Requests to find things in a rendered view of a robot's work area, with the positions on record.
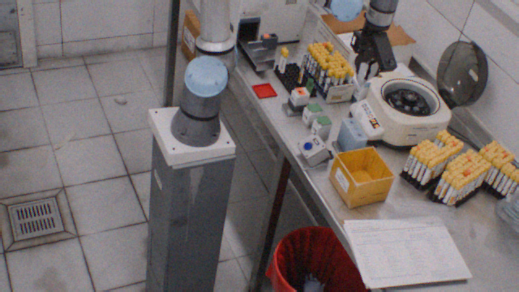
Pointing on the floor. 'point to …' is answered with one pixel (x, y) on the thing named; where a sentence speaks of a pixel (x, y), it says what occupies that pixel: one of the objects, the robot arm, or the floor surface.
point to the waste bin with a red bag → (313, 262)
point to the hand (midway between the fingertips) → (363, 83)
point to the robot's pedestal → (186, 222)
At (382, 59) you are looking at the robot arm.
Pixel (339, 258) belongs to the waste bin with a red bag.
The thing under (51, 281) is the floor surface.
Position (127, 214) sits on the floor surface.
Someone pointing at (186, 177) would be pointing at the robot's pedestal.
